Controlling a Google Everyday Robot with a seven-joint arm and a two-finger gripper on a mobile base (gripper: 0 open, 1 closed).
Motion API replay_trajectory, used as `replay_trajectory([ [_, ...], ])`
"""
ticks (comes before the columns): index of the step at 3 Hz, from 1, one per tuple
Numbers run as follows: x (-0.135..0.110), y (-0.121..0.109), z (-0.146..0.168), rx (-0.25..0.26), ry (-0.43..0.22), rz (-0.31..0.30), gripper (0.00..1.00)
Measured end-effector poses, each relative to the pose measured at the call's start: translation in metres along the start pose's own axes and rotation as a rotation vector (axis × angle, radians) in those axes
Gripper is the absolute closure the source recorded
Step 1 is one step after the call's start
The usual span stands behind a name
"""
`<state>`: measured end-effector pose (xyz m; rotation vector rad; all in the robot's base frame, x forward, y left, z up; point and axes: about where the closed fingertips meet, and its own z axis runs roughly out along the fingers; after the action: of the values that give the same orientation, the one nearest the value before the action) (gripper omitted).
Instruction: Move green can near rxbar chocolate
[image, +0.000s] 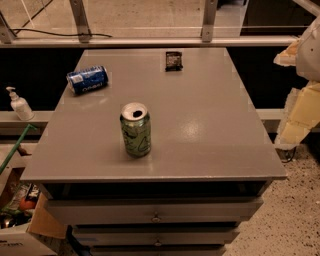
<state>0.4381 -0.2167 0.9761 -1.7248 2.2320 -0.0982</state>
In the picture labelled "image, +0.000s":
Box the black cable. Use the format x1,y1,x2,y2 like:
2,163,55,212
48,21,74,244
9,27,114,39

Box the metal railing frame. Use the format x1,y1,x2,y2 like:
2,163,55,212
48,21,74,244
0,0,320,49

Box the green soda can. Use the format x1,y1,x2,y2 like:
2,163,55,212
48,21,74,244
120,102,151,157

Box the cardboard box with items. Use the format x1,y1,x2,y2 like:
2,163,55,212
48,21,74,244
0,167,66,256

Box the rxbar chocolate wrapper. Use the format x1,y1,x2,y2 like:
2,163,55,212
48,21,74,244
165,51,183,71

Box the white pump bottle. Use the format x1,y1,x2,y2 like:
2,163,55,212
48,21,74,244
6,87,34,121

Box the green pole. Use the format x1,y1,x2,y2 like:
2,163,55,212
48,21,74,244
0,123,38,175

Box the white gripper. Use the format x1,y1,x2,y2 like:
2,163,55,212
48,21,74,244
273,16,320,150

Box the blue pepsi can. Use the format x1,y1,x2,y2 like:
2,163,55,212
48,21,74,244
66,66,109,95

